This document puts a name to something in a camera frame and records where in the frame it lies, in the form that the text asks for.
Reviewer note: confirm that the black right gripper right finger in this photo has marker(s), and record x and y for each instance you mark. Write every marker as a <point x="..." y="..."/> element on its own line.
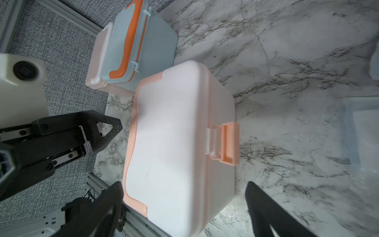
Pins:
<point x="267" y="215"/>

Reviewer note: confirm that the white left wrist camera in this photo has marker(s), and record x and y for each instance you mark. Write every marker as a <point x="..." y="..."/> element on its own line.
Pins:
<point x="22" y="90"/>

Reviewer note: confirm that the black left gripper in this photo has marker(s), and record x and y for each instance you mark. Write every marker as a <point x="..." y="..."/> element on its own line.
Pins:
<point x="60" y="141"/>

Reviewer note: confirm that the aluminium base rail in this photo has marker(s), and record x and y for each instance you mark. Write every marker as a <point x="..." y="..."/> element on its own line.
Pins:
<point x="130" y="223"/>

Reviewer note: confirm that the white pink medicine chest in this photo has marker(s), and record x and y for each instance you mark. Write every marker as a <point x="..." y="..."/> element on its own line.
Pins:
<point x="182" y="149"/>

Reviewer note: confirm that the blue orange medicine box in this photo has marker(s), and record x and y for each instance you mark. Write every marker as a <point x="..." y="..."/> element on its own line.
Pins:
<point x="141" y="44"/>

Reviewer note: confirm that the pink white medicine box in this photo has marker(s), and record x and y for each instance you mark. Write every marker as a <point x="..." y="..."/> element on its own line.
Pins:
<point x="94" y="79"/>

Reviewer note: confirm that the clear plastic gauze box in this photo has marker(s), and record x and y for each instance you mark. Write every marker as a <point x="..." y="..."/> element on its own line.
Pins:
<point x="360" y="134"/>

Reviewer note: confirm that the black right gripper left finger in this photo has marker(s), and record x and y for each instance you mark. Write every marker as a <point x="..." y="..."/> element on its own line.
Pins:
<point x="98" y="218"/>

